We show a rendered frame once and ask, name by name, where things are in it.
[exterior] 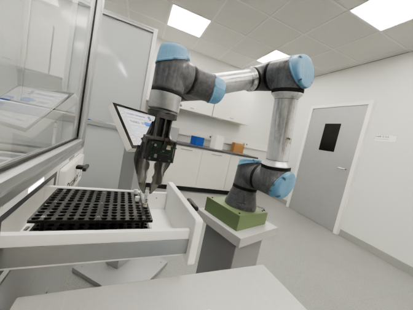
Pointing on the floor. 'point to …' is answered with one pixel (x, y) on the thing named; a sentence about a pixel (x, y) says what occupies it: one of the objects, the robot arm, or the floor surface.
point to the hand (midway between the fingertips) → (147, 187)
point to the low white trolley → (176, 294)
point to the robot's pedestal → (230, 244)
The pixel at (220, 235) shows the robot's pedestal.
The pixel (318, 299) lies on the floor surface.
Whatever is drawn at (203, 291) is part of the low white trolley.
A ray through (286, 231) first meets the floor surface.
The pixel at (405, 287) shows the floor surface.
